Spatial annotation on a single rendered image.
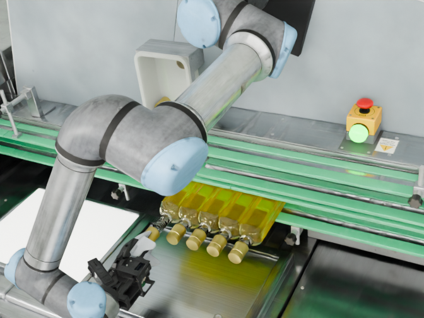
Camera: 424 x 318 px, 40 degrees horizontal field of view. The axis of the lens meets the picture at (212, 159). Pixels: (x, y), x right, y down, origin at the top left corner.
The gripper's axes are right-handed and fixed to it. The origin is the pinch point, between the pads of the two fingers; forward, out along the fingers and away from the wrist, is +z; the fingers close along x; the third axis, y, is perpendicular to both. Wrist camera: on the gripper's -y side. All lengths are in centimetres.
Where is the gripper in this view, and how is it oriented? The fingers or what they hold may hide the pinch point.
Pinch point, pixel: (146, 240)
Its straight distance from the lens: 147.5
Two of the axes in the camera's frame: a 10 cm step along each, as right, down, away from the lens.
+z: 4.6, -5.5, 7.0
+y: 8.8, 1.7, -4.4
